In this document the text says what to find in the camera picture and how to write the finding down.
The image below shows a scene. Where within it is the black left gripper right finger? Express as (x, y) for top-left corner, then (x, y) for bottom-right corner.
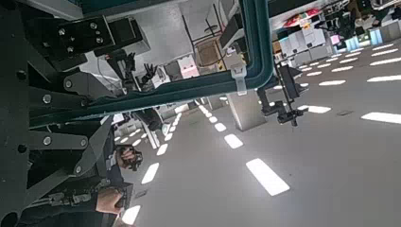
(26, 114), (114, 199)

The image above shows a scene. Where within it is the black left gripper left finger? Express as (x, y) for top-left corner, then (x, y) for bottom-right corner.
(27, 13), (151, 110)

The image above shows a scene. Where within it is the operator dark sleeved forearm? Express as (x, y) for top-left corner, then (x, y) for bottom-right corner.
(15, 183), (118, 227)

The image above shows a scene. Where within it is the operator left hand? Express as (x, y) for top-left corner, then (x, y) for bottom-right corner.
(115, 147), (137, 170)

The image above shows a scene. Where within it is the operator right hand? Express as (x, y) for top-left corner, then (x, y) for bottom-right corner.
(95, 186), (125, 216)

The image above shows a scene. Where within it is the black handheld controller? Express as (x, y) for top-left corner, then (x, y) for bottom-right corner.
(116, 145), (145, 172)
(114, 183), (134, 212)

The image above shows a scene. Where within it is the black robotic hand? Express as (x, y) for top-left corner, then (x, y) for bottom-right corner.
(140, 62), (159, 87)

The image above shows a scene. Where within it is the pink box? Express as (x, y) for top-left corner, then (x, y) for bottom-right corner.
(177, 54), (201, 80)

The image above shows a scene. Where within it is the brown cardboard box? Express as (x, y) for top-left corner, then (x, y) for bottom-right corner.
(194, 40), (225, 69)

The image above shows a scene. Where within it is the black monitor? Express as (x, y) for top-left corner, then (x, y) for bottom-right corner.
(218, 13), (246, 49)

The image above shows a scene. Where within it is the shelf with coloured boxes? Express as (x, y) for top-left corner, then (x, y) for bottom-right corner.
(271, 0), (401, 69)

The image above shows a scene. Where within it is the black camera on mount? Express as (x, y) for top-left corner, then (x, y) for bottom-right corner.
(256, 63), (309, 128)

